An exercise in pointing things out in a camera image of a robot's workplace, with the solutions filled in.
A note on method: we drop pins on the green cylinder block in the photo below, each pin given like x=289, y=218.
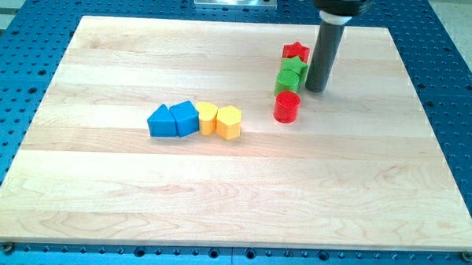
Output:
x=286, y=80

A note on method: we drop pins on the red star block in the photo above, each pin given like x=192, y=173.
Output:
x=296, y=49

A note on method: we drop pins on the black robot arm flange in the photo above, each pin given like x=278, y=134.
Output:
x=343, y=8

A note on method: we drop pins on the light wooden board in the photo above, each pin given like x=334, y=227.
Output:
x=360, y=168

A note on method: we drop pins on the blue pentagon block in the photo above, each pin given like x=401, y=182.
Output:
x=186, y=118

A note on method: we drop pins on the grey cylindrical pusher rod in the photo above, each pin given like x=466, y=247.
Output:
x=325, y=50

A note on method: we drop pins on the yellow heart block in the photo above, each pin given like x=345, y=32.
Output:
x=207, y=117

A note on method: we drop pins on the green star block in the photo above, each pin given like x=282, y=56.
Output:
x=295, y=64

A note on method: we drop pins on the yellow hexagon block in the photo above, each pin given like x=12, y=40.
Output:
x=228, y=122

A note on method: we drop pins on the blue triangle block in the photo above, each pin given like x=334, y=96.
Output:
x=162, y=123

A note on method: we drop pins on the red cylinder block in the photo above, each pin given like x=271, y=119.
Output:
x=286, y=106

